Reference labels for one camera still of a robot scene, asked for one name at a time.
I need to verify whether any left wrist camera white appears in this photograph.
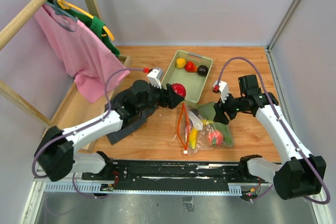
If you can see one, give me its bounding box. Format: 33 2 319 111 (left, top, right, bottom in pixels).
143 67 164 89

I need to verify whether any grey clothes hanger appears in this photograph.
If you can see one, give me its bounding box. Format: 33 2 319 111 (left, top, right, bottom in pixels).
45 0 78 23

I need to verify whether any orange fake peach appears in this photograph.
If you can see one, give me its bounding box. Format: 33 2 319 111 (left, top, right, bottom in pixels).
207 130 224 146

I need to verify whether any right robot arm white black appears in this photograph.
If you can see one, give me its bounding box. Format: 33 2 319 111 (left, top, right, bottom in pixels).
213 74 326 200

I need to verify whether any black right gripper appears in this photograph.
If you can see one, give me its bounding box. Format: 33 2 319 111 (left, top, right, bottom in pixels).
213 89 247 124

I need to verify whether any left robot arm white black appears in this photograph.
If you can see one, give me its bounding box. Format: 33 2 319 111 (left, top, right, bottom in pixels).
34 80 184 182

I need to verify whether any pink t-shirt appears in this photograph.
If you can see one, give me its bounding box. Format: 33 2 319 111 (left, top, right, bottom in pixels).
34 4 130 103

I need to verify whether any dark grey checked cloth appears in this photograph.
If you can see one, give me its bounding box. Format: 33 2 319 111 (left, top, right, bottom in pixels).
104 89 149 145

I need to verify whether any yellow fake orange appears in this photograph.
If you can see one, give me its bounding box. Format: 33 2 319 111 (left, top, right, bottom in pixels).
175 58 187 69

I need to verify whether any purple fake eggplant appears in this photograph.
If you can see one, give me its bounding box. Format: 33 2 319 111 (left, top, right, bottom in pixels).
185 126 191 141

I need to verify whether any small yellow fake pear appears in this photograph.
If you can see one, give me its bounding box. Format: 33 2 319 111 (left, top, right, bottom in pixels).
202 119 213 127

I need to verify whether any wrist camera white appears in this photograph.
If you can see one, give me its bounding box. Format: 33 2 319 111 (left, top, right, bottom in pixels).
143 67 164 89
212 80 230 103

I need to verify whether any green t-shirt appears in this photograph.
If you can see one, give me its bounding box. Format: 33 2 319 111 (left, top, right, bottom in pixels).
67 9 120 57

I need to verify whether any yellow clothes hanger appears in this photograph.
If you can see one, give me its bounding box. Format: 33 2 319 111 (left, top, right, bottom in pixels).
47 0 116 41

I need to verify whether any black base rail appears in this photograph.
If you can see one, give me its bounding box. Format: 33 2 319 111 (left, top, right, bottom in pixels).
78 159 267 196

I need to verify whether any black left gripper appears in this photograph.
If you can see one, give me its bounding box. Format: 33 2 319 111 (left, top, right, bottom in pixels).
138 80 184 113

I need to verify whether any green fake leafy vegetable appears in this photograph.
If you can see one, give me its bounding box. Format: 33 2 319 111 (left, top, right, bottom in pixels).
196 102 234 148

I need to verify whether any yellow fake banana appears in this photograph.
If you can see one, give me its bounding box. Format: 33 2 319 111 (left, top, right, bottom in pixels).
189 127 198 150

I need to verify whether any wooden clothes rack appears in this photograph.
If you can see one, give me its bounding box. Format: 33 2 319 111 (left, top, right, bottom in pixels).
0 0 132 154

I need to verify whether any dark fake avocado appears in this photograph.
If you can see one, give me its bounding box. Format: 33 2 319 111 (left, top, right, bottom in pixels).
197 65 209 77

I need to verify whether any clear zip top bag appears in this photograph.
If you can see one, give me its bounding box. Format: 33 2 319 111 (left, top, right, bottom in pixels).
176 102 231 155

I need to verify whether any light green plastic basket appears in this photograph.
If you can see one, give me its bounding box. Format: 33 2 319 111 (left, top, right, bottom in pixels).
161 50 213 105

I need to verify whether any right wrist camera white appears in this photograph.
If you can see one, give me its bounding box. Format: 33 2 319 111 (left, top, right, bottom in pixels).
212 80 230 103

